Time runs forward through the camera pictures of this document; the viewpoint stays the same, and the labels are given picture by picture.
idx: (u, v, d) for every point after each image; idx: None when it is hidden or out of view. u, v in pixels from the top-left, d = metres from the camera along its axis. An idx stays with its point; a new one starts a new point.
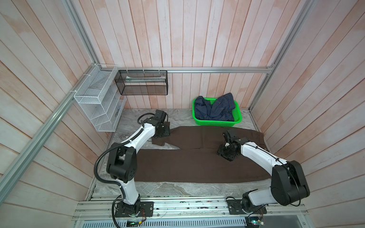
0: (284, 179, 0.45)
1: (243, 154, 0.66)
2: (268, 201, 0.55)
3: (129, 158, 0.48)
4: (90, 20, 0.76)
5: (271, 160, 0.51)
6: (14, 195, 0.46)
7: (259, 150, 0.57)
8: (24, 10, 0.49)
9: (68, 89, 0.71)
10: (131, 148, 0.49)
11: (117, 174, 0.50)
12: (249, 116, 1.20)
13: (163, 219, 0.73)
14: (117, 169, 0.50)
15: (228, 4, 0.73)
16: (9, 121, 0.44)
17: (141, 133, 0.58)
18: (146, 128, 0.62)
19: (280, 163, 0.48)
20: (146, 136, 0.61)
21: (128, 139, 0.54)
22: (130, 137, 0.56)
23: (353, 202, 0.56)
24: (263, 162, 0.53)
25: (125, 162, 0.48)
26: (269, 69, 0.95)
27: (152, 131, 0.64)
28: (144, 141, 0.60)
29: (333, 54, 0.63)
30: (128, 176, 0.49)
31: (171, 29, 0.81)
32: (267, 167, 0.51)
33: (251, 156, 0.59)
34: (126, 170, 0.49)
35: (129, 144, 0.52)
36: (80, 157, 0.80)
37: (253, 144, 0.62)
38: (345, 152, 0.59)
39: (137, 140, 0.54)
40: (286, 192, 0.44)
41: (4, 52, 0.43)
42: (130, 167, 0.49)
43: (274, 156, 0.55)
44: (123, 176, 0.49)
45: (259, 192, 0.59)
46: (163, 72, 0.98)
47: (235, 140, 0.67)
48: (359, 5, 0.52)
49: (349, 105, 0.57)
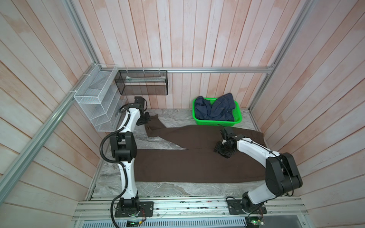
0: (277, 171, 0.46)
1: (239, 149, 0.66)
2: (265, 196, 0.56)
3: (129, 141, 0.57)
4: (90, 20, 0.76)
5: (265, 152, 0.53)
6: (14, 195, 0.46)
7: (254, 144, 0.60)
8: (24, 10, 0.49)
9: (68, 89, 0.71)
10: (128, 132, 0.58)
11: (123, 156, 0.59)
12: (249, 116, 1.20)
13: (163, 219, 0.73)
14: (122, 152, 0.59)
15: (228, 4, 0.73)
16: (8, 121, 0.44)
17: (130, 119, 0.65)
18: (132, 112, 0.69)
19: (273, 154, 0.51)
20: (134, 119, 0.69)
21: (123, 126, 0.61)
22: (123, 124, 0.62)
23: (353, 203, 0.57)
24: (257, 155, 0.55)
25: (127, 144, 0.58)
26: (269, 69, 0.95)
27: (139, 113, 0.73)
28: (134, 124, 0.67)
29: (333, 54, 0.63)
30: (133, 156, 0.61)
31: (171, 29, 0.81)
32: (262, 160, 0.53)
33: (246, 150, 0.61)
34: (130, 151, 0.59)
35: (124, 129, 0.60)
36: (80, 157, 0.80)
37: (247, 138, 0.65)
38: (345, 153, 0.59)
39: (129, 125, 0.63)
40: (280, 183, 0.46)
41: (4, 53, 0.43)
42: (132, 147, 0.60)
43: (268, 148, 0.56)
44: (129, 156, 0.59)
45: (257, 189, 0.60)
46: (163, 72, 0.98)
47: (232, 137, 0.69)
48: (358, 6, 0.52)
49: (349, 105, 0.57)
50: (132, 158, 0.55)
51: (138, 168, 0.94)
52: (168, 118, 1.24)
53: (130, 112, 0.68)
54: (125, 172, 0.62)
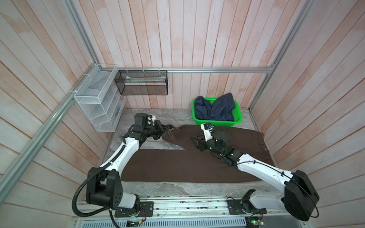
0: (300, 197, 0.42)
1: (238, 168, 0.60)
2: (274, 207, 0.54)
3: (111, 184, 0.42)
4: (90, 20, 0.76)
5: (277, 175, 0.47)
6: (14, 195, 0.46)
7: (258, 164, 0.54)
8: (24, 10, 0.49)
9: (68, 89, 0.71)
10: (113, 172, 0.44)
11: (100, 201, 0.43)
12: (249, 116, 1.20)
13: (163, 219, 0.73)
14: (100, 196, 0.43)
15: (228, 4, 0.73)
16: (8, 121, 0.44)
17: (122, 152, 0.52)
18: (129, 144, 0.56)
19: (287, 177, 0.46)
20: (129, 153, 0.54)
21: (110, 162, 0.47)
22: (111, 158, 0.49)
23: (353, 202, 0.56)
24: (268, 177, 0.49)
25: (107, 189, 0.42)
26: (269, 69, 0.95)
27: (137, 145, 0.59)
28: (127, 158, 0.54)
29: (333, 54, 0.63)
30: (113, 203, 0.44)
31: (171, 29, 0.81)
32: (273, 183, 0.48)
33: (252, 171, 0.55)
34: (109, 198, 0.42)
35: (110, 166, 0.46)
36: (80, 157, 0.80)
37: (246, 157, 0.58)
38: (345, 152, 0.59)
39: (119, 161, 0.48)
40: (304, 208, 0.42)
41: (4, 52, 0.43)
42: (113, 193, 0.43)
43: (277, 168, 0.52)
44: (107, 204, 0.42)
45: (263, 199, 0.58)
46: (163, 72, 0.98)
47: (230, 156, 0.62)
48: (358, 6, 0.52)
49: (349, 105, 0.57)
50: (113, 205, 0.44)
51: (139, 168, 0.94)
52: (168, 118, 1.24)
53: (126, 144, 0.56)
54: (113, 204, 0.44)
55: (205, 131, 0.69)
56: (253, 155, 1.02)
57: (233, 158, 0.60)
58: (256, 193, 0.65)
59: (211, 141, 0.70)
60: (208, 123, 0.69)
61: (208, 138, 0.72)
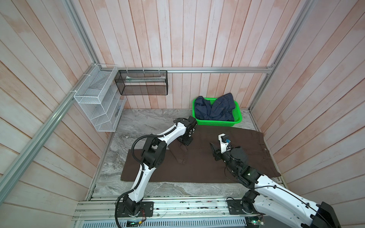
0: None
1: (254, 188, 0.58)
2: (282, 220, 0.55)
3: (160, 149, 0.57)
4: (90, 20, 0.76)
5: (302, 206, 0.46)
6: (14, 195, 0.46)
7: (278, 189, 0.52)
8: (24, 10, 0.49)
9: (68, 89, 0.71)
10: (163, 142, 0.59)
11: (148, 159, 0.60)
12: (249, 116, 1.20)
13: (163, 219, 0.73)
14: (148, 156, 0.60)
15: (228, 4, 0.73)
16: (8, 121, 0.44)
17: (173, 131, 0.66)
18: (179, 127, 0.70)
19: (313, 210, 0.44)
20: (177, 134, 0.68)
21: (163, 134, 0.63)
22: (165, 132, 0.65)
23: (353, 202, 0.56)
24: (289, 205, 0.48)
25: (157, 152, 0.58)
26: (269, 69, 0.95)
27: (183, 131, 0.72)
28: (175, 137, 0.68)
29: (333, 54, 0.63)
30: (155, 163, 0.58)
31: (171, 29, 0.81)
32: (294, 211, 0.47)
33: (270, 195, 0.53)
34: (154, 159, 0.59)
35: (163, 137, 0.61)
36: (80, 157, 0.80)
37: (265, 179, 0.56)
38: (345, 152, 0.59)
39: (168, 136, 0.63)
40: None
41: (4, 53, 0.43)
42: (159, 156, 0.58)
43: (300, 197, 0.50)
44: (151, 163, 0.59)
45: (274, 213, 0.57)
46: (163, 72, 0.98)
47: (247, 177, 0.58)
48: (358, 6, 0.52)
49: (349, 105, 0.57)
50: (155, 165, 0.59)
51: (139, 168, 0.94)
52: (168, 118, 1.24)
53: (177, 126, 0.70)
54: (141, 174, 0.62)
55: (222, 145, 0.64)
56: (253, 155, 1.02)
57: (251, 178, 0.58)
58: (262, 198, 0.64)
59: (227, 154, 0.68)
60: (225, 136, 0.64)
61: (224, 151, 0.69)
